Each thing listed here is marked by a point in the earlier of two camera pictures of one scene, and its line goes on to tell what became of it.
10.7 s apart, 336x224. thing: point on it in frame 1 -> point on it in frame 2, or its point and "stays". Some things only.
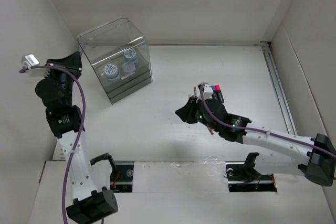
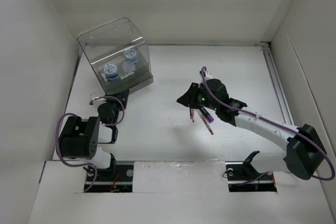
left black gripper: (72, 62) -> (122, 96)
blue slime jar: (111, 72) stays
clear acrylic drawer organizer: (120, 55) stays
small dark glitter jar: (129, 67) stays
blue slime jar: (130, 55) stays
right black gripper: (186, 113) -> (188, 98)
